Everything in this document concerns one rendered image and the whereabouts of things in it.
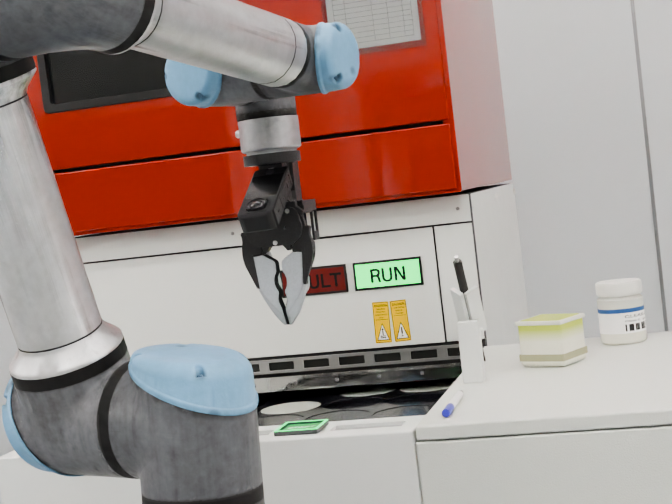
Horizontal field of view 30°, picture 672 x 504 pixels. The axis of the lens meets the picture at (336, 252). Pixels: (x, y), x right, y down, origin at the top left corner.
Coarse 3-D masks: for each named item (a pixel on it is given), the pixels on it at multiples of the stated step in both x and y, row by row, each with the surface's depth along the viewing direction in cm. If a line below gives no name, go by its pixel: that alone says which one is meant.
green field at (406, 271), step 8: (368, 264) 212; (376, 264) 211; (384, 264) 211; (392, 264) 211; (400, 264) 210; (408, 264) 210; (416, 264) 210; (360, 272) 212; (368, 272) 212; (376, 272) 211; (384, 272) 211; (392, 272) 211; (400, 272) 210; (408, 272) 210; (416, 272) 210; (360, 280) 212; (368, 280) 212; (376, 280) 211; (384, 280) 211; (392, 280) 211; (400, 280) 210; (408, 280) 210; (416, 280) 210
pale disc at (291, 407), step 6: (294, 402) 213; (300, 402) 213; (306, 402) 212; (312, 402) 211; (318, 402) 211; (264, 408) 211; (270, 408) 210; (276, 408) 210; (282, 408) 209; (288, 408) 208; (294, 408) 208; (300, 408) 207; (306, 408) 206; (312, 408) 206
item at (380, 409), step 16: (384, 384) 221; (400, 384) 219; (272, 400) 218; (288, 400) 217; (304, 400) 214; (320, 400) 212; (336, 400) 210; (352, 400) 209; (368, 400) 207; (384, 400) 205; (400, 400) 204; (416, 400) 202; (432, 400) 200; (272, 416) 203; (288, 416) 201; (304, 416) 199; (320, 416) 198; (336, 416) 196; (352, 416) 195; (368, 416) 193; (384, 416) 192; (400, 416) 190
